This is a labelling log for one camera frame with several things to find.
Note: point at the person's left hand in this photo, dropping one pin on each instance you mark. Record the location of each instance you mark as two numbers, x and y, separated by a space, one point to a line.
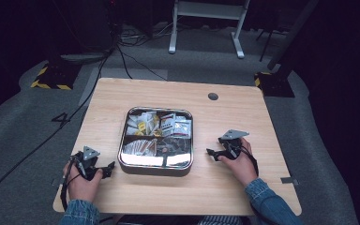
81 189

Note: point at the grey round table grommet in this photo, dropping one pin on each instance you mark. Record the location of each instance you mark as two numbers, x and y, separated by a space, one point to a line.
212 96

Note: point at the black tripod legs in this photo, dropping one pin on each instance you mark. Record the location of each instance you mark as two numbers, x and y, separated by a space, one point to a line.
267 43

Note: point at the person's right hand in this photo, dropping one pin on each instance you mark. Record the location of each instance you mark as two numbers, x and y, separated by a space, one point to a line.
243 168

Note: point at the pile of white yellow packets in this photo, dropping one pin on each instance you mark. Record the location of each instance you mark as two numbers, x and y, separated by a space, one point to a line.
142 125

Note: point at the pile of brown striped sticks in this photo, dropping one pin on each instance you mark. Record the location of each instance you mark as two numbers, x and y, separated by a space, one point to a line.
140 146

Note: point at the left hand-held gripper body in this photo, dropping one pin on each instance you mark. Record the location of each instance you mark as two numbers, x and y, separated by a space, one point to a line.
87 159

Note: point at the person's striped clothing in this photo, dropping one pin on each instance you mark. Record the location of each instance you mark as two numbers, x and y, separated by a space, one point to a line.
220 220

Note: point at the black stand pole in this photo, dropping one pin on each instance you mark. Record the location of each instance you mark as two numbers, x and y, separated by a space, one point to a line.
289 34

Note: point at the white desk frame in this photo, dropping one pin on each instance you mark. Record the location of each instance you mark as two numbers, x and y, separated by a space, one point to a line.
209 11

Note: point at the grey metal table bracket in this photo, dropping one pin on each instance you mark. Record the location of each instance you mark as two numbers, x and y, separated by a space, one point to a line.
289 180

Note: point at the yellow black striped base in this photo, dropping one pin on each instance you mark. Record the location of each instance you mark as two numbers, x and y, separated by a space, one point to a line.
275 86
54 78

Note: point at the brown divided box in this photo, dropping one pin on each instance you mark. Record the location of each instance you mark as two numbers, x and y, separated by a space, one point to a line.
154 172

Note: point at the pile of white red-label packets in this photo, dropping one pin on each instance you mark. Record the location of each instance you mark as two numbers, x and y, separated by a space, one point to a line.
176 126

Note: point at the clear glass lid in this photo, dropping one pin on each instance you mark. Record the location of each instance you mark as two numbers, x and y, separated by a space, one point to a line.
143 161

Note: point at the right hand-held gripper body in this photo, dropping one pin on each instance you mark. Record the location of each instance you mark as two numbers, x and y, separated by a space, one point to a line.
232 145

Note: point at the pile of dark packets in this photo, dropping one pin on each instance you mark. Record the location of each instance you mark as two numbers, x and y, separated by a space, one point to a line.
175 145

